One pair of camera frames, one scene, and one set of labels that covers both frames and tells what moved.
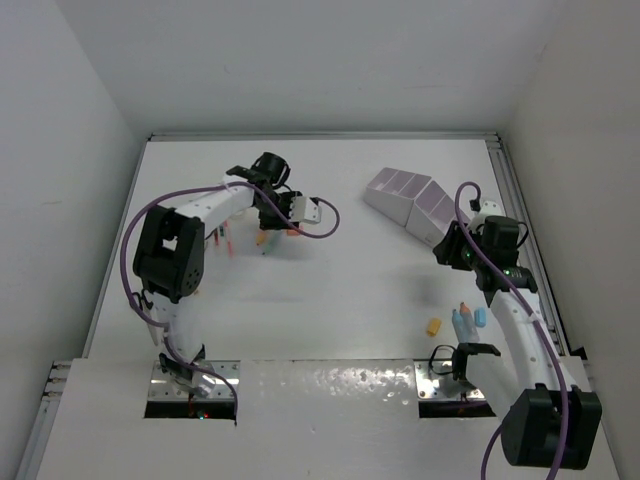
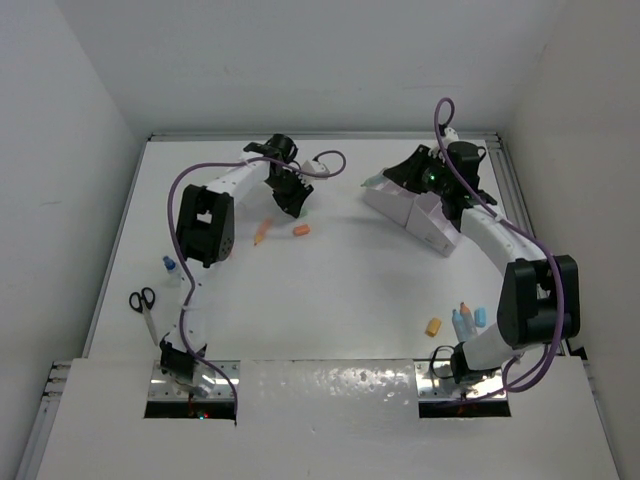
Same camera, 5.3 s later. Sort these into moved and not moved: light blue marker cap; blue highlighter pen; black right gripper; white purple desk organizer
Moved: black right gripper
Not moved: white purple desk organizer; blue highlighter pen; light blue marker cap
